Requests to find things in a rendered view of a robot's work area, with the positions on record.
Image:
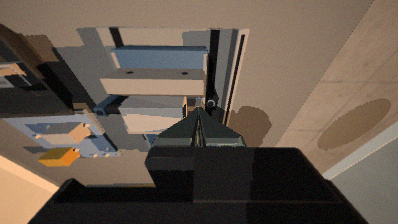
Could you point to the yellow rectangular block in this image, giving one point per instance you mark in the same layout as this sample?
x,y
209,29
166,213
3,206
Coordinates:
x,y
59,157

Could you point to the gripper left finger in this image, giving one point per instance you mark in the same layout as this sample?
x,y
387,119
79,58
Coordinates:
x,y
181,133

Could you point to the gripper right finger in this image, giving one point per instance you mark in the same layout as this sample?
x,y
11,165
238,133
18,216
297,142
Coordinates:
x,y
216,134

